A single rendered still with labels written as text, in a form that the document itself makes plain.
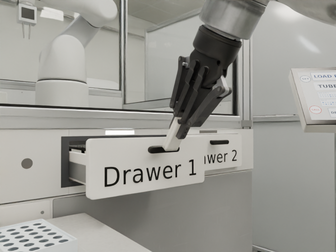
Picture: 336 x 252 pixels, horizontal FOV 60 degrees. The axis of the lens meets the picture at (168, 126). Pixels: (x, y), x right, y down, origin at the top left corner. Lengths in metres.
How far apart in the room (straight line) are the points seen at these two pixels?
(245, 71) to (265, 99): 1.26
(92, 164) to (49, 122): 0.17
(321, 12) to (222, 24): 0.14
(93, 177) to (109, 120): 0.22
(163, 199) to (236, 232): 0.35
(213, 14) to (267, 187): 2.00
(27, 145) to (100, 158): 0.18
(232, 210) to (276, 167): 1.29
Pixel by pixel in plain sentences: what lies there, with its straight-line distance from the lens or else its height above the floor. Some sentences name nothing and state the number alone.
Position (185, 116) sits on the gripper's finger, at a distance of 0.52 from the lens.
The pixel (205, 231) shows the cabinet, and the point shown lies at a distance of 0.98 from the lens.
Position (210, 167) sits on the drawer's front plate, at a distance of 0.92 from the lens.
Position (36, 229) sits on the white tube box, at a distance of 0.50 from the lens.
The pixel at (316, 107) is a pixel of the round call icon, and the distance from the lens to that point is 1.19.
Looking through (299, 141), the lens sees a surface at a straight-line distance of 2.23.
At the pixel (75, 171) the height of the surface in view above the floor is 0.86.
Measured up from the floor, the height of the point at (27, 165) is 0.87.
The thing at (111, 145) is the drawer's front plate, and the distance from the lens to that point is 0.56.
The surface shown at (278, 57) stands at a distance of 2.35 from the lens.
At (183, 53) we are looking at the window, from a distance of 0.91.
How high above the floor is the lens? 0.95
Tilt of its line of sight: 1 degrees up
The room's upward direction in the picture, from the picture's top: straight up
